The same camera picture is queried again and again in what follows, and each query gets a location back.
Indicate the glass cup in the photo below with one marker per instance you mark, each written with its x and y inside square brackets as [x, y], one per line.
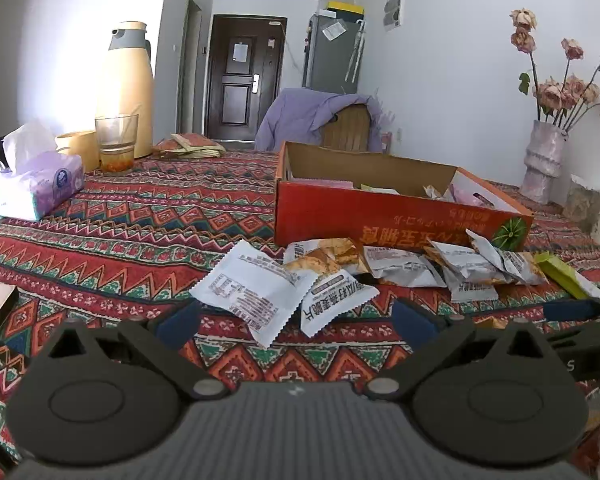
[116, 145]

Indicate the white barcode-printed snack packet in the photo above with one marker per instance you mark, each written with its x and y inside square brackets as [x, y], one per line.
[245, 285]

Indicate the pink textured vase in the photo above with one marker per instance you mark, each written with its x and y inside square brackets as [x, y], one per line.
[542, 160]

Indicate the bunch of dried roses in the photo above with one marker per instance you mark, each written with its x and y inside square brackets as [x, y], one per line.
[560, 92]

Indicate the white cracker snack packet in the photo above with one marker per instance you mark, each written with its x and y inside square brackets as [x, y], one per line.
[336, 302]

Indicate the wooden chair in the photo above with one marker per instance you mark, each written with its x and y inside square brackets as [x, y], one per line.
[345, 127]

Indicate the purple tissue pack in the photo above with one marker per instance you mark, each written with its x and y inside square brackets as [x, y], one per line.
[40, 185]

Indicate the white umbrella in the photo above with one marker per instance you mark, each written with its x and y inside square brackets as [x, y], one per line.
[356, 50]

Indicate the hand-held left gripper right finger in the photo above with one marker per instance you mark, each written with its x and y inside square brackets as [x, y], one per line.
[415, 322]

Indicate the interior door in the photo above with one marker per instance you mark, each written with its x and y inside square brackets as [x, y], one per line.
[191, 70]

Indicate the yellow-green box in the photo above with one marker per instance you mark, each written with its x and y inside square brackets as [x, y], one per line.
[560, 270]

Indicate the yellow thermos jug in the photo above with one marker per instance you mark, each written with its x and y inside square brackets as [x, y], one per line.
[125, 90]

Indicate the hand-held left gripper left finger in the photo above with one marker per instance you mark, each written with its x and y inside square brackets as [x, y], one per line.
[177, 322]

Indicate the red cardboard box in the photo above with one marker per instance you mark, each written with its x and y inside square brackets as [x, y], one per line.
[330, 215]

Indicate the glass jar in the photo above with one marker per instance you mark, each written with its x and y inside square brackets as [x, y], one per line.
[582, 205]

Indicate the yellow and black box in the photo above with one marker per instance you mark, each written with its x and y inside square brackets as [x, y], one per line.
[345, 7]

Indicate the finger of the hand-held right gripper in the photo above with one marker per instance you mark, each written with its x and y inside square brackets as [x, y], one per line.
[570, 310]

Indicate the folded cloth stack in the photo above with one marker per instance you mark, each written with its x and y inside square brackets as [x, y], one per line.
[190, 146]

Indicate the grey fridge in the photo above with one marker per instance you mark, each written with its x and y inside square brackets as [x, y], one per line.
[330, 60]

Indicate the dark brown entrance door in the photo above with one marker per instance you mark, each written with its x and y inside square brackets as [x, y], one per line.
[240, 95]

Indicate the paper on fridge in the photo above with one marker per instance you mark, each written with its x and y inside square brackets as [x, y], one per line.
[334, 31]

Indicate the purple jacket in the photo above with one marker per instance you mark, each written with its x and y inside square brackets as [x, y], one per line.
[295, 115]

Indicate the yellow mug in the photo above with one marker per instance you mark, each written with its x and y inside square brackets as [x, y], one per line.
[77, 152]

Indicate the pile of snack packets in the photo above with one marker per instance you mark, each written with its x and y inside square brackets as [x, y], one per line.
[405, 267]

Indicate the paper notice on door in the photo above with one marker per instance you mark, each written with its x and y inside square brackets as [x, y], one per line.
[240, 52]

